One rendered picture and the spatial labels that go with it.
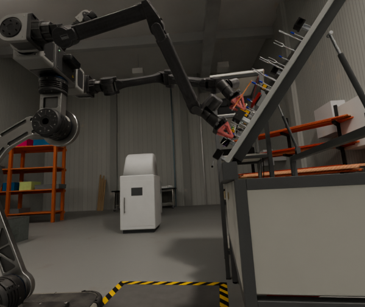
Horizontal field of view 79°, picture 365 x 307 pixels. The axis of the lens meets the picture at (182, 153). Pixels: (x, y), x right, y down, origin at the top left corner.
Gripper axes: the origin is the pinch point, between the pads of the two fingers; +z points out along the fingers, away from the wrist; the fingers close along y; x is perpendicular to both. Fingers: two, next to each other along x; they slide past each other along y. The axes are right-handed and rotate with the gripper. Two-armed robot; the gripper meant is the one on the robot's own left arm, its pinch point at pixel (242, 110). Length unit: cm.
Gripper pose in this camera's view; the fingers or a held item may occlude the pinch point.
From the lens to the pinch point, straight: 119.1
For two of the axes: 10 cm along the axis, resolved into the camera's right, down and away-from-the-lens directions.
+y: 0.5, 3.2, 9.5
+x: -8.5, 5.2, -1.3
